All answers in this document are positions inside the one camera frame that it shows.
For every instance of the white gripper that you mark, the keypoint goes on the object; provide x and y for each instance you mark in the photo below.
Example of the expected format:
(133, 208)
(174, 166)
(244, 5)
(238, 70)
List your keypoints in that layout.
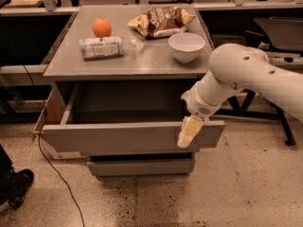
(198, 106)

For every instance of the grey top drawer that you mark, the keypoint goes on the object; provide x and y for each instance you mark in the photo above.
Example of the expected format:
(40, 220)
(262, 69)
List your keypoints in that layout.
(121, 117)

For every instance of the grey drawer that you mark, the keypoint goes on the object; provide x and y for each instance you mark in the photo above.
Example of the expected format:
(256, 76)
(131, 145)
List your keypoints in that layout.
(121, 117)
(145, 167)

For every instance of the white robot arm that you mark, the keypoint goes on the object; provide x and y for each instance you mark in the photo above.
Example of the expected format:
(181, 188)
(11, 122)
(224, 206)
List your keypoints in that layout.
(212, 91)

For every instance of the grey bottom drawer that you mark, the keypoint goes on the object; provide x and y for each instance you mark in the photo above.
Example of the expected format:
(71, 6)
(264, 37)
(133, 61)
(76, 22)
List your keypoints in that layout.
(145, 167)

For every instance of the grey drawer cabinet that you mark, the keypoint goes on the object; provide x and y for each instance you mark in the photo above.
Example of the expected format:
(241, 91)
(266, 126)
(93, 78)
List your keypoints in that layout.
(151, 61)

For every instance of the white bowl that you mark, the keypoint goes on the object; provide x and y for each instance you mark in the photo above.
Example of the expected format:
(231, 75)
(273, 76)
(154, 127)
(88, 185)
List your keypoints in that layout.
(186, 47)

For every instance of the brown yellow chip bag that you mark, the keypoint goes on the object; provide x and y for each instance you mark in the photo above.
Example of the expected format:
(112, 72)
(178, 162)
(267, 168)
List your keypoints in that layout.
(161, 22)

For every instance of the plastic water bottle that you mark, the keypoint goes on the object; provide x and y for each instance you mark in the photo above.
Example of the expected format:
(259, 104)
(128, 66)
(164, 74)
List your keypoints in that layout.
(106, 47)

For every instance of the black chair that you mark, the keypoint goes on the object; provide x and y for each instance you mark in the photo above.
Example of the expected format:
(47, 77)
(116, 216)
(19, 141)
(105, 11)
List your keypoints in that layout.
(271, 63)

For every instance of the orange fruit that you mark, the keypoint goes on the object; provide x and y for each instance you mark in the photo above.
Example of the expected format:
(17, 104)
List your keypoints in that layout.
(101, 28)

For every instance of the cardboard box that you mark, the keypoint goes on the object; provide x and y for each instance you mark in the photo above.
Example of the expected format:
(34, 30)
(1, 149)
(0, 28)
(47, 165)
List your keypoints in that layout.
(51, 115)

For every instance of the black shoe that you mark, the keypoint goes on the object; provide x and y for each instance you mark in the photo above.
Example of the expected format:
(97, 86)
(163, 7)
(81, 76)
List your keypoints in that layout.
(14, 186)

